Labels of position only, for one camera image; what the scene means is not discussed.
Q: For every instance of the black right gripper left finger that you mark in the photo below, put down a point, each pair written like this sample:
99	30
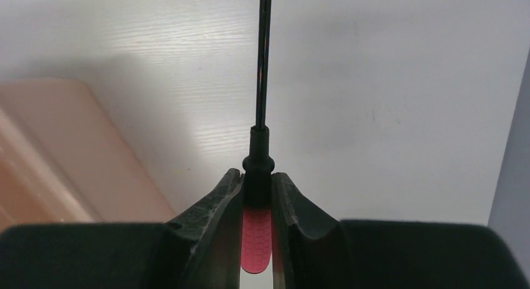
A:
201	247

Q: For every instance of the translucent orange plastic bin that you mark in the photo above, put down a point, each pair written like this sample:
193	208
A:
63	160

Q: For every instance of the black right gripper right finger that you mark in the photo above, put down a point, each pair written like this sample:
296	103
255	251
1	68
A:
308	247

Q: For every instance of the red and black screwdriver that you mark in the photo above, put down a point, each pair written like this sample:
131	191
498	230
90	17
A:
256	246

